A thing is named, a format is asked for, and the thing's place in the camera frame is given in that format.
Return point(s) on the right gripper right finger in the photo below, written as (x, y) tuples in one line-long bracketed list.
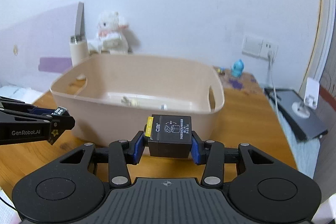
[(209, 153)]

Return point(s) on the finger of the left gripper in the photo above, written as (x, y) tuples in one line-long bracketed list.
[(17, 128), (22, 107)]

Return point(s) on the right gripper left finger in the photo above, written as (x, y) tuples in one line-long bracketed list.
[(120, 154)]

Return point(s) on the hello kitty blind box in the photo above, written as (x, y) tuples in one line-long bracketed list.
[(56, 124)]

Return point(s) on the black small carton box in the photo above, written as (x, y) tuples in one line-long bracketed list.
[(169, 136)]

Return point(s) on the beige bear hair clip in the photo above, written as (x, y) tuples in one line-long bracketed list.
[(130, 102)]

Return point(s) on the white bed sheet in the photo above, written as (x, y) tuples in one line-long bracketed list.
[(26, 95)]

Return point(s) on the beige plastic storage basket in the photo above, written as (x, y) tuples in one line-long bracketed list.
[(92, 91)]

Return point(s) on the blue bird figurine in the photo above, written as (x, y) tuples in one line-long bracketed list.
[(237, 69)]

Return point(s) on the cream thermos bottle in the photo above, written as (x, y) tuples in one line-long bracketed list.
[(78, 49)]

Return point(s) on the white phone stand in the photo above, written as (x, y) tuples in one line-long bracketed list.
[(303, 107)]

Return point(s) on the dark grey tablet device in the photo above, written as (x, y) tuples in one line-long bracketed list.
[(304, 129)]

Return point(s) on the white plush bunny toy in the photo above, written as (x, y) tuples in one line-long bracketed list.
[(109, 37)]

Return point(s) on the white wall switch socket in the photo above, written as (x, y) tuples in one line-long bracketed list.
[(258, 47)]

